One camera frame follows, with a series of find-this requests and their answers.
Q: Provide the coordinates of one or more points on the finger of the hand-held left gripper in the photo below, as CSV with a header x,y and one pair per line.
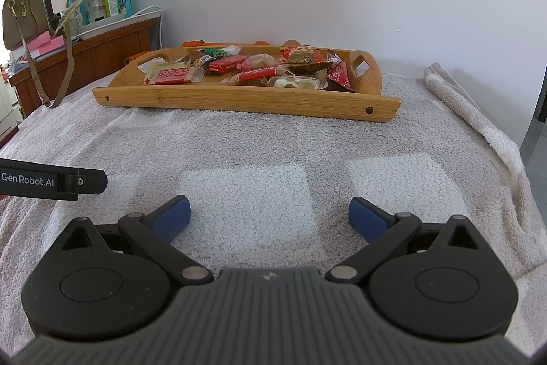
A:
x,y
92,181

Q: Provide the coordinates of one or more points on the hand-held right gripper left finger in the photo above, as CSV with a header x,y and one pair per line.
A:
x,y
173,215

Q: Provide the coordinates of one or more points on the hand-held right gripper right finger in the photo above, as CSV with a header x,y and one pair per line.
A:
x,y
367,215

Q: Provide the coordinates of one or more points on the red patterned snack packet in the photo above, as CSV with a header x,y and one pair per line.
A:
x,y
169,76

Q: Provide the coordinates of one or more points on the wooden tray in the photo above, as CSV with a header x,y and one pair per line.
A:
x,y
239,102

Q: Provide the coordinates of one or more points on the small red triangular packet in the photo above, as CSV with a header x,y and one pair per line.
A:
x,y
339,74

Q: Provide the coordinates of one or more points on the clear nougat candy packet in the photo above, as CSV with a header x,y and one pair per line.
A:
x,y
295,82

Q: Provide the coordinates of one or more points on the brown peanut packet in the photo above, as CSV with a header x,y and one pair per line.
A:
x,y
197,59

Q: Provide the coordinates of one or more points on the dark red bar packet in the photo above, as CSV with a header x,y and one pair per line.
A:
x,y
226,63

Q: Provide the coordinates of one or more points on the red sausage stick packet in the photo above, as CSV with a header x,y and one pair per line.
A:
x,y
256,75

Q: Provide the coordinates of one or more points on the green pea packet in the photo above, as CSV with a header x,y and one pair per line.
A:
x,y
212,50

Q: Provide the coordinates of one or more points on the red gold snack packet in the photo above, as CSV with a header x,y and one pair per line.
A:
x,y
303,56

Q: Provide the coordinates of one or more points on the white pink bun packet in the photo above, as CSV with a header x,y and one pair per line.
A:
x,y
230,48

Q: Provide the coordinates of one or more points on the clear round pastry packet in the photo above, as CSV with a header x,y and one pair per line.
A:
x,y
260,59

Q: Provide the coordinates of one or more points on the brown wooden cabinet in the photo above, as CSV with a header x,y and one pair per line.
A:
x,y
94,53

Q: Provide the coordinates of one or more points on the pink box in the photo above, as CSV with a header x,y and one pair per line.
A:
x,y
42,44

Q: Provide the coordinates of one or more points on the glass jar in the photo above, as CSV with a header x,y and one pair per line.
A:
x,y
96,10

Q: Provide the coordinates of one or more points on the small blue bottle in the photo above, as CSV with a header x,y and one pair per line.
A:
x,y
70,1

